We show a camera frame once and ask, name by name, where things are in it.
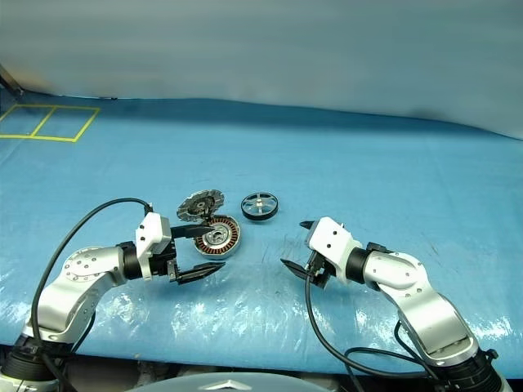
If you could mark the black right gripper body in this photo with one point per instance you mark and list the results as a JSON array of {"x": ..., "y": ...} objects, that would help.
[{"x": 319, "y": 271}]

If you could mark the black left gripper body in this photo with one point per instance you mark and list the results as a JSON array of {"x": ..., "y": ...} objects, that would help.
[{"x": 165, "y": 263}]

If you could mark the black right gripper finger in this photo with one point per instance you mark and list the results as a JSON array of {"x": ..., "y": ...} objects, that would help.
[
  {"x": 309, "y": 226},
  {"x": 297, "y": 269}
]

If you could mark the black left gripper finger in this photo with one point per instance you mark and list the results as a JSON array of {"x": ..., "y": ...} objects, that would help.
[
  {"x": 190, "y": 231},
  {"x": 200, "y": 273}
]

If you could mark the motor stator with copper windings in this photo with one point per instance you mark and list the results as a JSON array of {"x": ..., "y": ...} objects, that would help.
[{"x": 229, "y": 241}]

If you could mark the black-rimmed spoked motor rotor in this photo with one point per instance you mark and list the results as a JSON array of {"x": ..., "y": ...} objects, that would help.
[{"x": 260, "y": 203}]

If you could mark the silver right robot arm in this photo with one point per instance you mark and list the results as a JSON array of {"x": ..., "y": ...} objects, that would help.
[{"x": 425, "y": 310}]

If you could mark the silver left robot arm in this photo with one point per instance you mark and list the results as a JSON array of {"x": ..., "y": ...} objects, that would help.
[{"x": 81, "y": 265}]

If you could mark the silver toothed motor end cap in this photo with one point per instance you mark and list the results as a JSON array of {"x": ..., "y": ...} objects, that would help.
[{"x": 192, "y": 206}]

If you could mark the blue plastic table sheet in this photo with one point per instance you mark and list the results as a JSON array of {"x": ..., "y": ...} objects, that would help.
[{"x": 286, "y": 155}]

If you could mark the grey rounded dome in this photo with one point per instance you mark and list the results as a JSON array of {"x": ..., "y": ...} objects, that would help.
[{"x": 229, "y": 384}]

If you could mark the yellow tape squares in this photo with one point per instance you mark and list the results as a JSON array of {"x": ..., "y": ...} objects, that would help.
[{"x": 87, "y": 125}]

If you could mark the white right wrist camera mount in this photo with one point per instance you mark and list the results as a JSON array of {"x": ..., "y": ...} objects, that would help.
[{"x": 331, "y": 241}]

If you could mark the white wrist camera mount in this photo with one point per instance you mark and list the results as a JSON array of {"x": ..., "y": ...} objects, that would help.
[
  {"x": 153, "y": 232},
  {"x": 331, "y": 241}
]

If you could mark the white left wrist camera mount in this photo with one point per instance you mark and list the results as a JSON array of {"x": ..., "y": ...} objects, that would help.
[{"x": 153, "y": 232}]

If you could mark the grey metal frame bar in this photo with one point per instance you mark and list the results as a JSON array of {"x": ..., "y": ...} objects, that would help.
[{"x": 8, "y": 79}]

